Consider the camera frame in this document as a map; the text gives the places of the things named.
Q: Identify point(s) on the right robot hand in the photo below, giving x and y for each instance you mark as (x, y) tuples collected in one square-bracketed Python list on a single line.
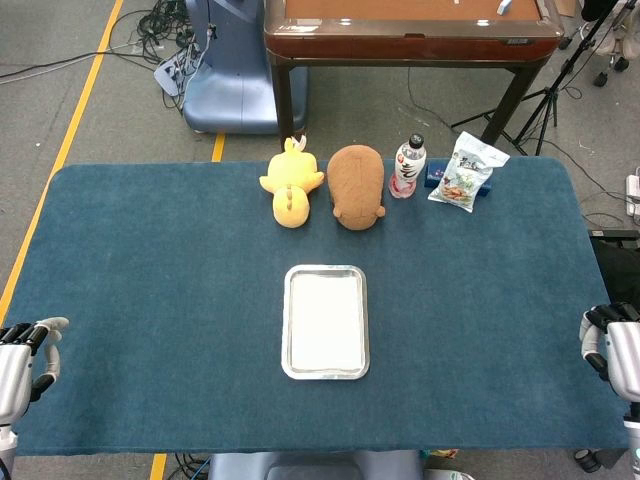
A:
[(625, 355)]

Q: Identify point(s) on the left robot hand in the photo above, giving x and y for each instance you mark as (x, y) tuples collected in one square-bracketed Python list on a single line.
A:
[(12, 375)]

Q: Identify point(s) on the white paper towel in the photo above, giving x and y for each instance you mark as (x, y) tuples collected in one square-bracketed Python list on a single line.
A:
[(325, 325)]

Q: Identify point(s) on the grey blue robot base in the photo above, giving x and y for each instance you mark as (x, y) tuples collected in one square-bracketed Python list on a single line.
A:
[(310, 467)]

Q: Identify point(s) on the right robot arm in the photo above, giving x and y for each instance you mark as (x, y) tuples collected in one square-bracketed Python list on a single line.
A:
[(634, 435)]

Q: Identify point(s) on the stainless steel tray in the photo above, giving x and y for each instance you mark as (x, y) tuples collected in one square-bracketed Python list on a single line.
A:
[(325, 269)]

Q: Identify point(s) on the black equipment case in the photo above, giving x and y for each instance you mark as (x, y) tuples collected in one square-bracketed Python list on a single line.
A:
[(620, 270)]

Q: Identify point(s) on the black table caster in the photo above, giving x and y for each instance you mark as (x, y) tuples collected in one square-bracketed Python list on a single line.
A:
[(589, 461)]

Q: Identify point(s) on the white power strip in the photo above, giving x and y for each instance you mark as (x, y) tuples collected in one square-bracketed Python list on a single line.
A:
[(634, 192)]

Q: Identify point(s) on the white snack bag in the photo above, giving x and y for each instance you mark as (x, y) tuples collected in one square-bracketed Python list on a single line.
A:
[(462, 180)]

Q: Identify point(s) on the dark blue box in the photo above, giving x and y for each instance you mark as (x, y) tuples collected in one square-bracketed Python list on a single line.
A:
[(432, 177)]

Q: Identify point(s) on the black tripod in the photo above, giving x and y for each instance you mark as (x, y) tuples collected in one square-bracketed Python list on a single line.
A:
[(552, 97)]

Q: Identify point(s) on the pink drink bottle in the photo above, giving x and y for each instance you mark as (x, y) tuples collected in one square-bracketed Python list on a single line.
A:
[(406, 172)]

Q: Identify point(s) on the beige office chair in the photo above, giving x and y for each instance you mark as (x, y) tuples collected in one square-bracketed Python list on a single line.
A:
[(615, 45)]

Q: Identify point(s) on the brown plush toy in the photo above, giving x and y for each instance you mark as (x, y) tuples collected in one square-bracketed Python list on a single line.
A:
[(356, 185)]

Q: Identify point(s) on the yellow plush toy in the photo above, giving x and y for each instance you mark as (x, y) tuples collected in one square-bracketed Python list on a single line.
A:
[(292, 185)]

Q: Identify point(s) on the grey power strip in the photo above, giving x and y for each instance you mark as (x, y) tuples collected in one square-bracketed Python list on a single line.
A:
[(172, 72)]

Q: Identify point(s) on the blue grey machine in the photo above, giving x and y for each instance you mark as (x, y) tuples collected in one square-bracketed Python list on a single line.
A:
[(230, 90)]

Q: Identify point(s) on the single mahjong tile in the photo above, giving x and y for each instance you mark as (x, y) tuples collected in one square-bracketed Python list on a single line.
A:
[(504, 6)]

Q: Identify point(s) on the brown mahjong table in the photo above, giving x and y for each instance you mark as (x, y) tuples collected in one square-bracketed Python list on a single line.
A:
[(400, 47)]

